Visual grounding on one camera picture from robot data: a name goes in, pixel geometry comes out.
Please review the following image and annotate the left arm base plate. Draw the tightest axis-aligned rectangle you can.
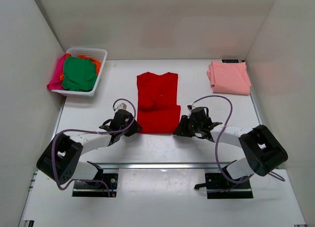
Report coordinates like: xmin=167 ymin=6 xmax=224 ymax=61
xmin=72 ymin=169 xmax=119 ymax=198

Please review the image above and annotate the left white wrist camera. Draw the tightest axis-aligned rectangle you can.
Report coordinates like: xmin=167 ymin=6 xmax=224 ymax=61
xmin=113 ymin=103 xmax=127 ymax=113

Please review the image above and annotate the folded pink t shirt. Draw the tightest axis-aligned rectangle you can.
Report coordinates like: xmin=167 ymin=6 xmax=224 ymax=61
xmin=207 ymin=62 xmax=251 ymax=96

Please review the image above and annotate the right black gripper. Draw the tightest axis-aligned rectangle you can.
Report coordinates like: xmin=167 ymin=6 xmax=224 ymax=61
xmin=173 ymin=116 xmax=201 ymax=138

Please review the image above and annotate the aluminium table rail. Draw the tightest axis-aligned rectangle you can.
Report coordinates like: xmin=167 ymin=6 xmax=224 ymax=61
xmin=86 ymin=162 xmax=247 ymax=170

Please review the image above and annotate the magenta t shirt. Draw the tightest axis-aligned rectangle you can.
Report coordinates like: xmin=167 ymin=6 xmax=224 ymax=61
xmin=47 ymin=53 xmax=71 ymax=91

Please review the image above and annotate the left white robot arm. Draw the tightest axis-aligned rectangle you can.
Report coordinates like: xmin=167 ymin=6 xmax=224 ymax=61
xmin=36 ymin=109 xmax=142 ymax=187

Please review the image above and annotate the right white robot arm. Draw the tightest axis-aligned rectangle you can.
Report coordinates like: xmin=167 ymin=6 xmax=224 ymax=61
xmin=173 ymin=107 xmax=288 ymax=188

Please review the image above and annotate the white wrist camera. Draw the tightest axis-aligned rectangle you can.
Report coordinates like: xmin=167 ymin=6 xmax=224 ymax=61
xmin=113 ymin=103 xmax=127 ymax=113
xmin=187 ymin=104 xmax=195 ymax=112

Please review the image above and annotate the orange t shirt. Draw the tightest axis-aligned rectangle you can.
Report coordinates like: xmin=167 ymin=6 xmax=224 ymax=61
xmin=59 ymin=53 xmax=101 ymax=81

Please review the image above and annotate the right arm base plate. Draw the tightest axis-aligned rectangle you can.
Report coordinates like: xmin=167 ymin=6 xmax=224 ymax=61
xmin=194 ymin=169 xmax=253 ymax=199

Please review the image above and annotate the green t shirt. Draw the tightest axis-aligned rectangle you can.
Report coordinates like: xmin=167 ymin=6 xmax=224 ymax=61
xmin=62 ymin=57 xmax=97 ymax=92

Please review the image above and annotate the white plastic basket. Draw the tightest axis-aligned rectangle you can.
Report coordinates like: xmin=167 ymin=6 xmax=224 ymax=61
xmin=51 ymin=47 xmax=107 ymax=97

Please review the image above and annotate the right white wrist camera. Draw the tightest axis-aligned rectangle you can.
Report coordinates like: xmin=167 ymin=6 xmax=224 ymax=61
xmin=187 ymin=104 xmax=195 ymax=112

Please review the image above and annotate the red t shirt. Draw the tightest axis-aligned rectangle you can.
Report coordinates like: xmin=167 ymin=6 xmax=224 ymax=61
xmin=137 ymin=72 xmax=181 ymax=134

